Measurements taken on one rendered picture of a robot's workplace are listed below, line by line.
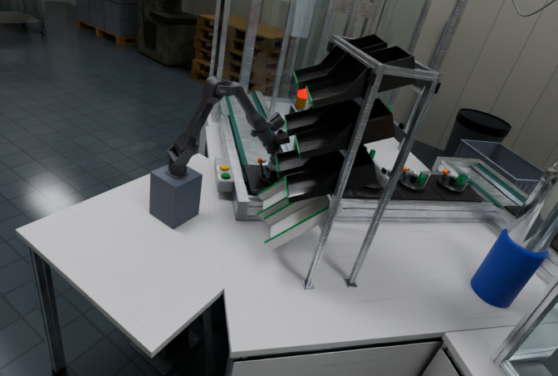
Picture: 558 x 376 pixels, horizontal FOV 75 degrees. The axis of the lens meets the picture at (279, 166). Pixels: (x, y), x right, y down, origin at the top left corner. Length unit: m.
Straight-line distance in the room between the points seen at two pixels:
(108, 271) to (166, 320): 0.28
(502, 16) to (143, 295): 4.81
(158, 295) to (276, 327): 0.39
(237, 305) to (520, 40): 4.61
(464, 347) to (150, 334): 1.00
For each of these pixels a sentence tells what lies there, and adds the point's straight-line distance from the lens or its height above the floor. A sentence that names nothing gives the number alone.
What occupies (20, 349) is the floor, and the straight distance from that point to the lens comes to 2.32.
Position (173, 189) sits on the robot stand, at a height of 1.04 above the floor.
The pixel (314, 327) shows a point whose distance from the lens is 1.27.
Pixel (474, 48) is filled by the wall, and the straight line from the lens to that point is 5.27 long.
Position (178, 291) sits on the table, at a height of 0.86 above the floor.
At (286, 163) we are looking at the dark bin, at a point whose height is 1.20.
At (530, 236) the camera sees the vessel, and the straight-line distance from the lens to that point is 1.54.
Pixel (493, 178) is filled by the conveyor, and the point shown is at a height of 0.95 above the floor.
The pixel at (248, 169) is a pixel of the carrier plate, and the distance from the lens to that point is 1.71.
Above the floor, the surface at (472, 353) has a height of 0.86.
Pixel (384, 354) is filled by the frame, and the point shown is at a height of 0.76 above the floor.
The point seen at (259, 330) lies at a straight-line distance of 1.22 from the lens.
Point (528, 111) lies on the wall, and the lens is 5.34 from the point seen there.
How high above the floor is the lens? 1.84
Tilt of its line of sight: 29 degrees down
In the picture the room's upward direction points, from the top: 13 degrees clockwise
